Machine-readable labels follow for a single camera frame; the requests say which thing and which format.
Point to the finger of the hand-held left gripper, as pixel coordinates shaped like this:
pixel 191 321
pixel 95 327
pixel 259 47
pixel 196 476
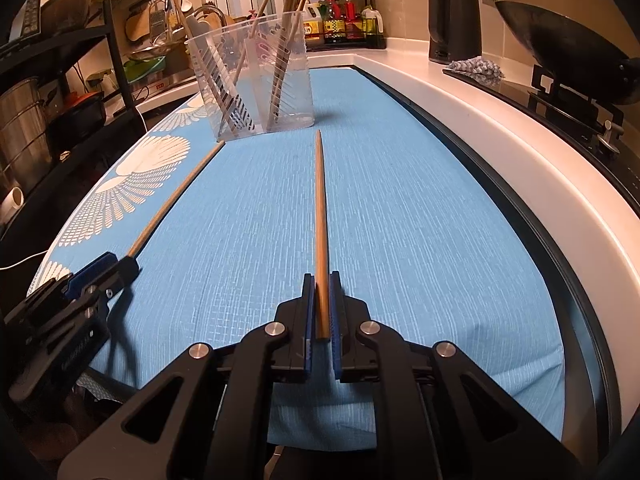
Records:
pixel 112 280
pixel 90 272

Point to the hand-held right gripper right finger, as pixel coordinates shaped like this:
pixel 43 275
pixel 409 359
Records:
pixel 336 360

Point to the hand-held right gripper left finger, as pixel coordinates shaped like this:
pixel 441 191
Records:
pixel 310 355

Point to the clear plastic utensil holder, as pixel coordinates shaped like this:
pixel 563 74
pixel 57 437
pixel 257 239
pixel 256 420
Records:
pixel 300 85

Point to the white plastic pipe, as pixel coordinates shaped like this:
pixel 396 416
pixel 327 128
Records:
pixel 11 205

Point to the blue patterned tablecloth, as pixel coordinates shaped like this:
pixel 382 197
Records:
pixel 400 260

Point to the steel stock pot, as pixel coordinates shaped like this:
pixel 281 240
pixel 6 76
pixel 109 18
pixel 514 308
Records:
pixel 22 135

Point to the orange pot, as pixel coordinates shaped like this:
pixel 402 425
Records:
pixel 82 110

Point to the green basin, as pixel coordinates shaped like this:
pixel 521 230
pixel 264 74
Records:
pixel 145 67

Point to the black shelf rack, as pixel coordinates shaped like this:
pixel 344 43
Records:
pixel 115 50

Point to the wooden cutting board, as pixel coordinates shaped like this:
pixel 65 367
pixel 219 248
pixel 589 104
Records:
pixel 142 15

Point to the metal grater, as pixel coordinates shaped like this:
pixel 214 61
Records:
pixel 159 17

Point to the steel faucet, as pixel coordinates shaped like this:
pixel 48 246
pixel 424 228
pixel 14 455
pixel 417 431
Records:
pixel 210 12

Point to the white ladle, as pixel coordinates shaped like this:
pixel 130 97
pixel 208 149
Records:
pixel 184 0

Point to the blue white dish cloth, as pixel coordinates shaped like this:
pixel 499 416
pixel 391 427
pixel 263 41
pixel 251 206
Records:
pixel 475 69

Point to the yellow-label oil bottle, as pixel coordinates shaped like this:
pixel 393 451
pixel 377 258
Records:
pixel 314 25

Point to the green oil bottle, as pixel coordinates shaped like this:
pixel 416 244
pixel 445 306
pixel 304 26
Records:
pixel 372 27

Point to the black gas stove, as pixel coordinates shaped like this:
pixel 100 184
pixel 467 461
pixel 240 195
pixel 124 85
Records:
pixel 560 110

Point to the dark soy sauce bottle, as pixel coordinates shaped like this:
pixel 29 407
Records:
pixel 332 20

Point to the red-label sauce bottle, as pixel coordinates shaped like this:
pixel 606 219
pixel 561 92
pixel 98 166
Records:
pixel 351 19

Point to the black electric kettle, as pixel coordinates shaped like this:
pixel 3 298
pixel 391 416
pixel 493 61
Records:
pixel 452 20

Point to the black wok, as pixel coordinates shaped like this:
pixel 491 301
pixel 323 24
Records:
pixel 565 45

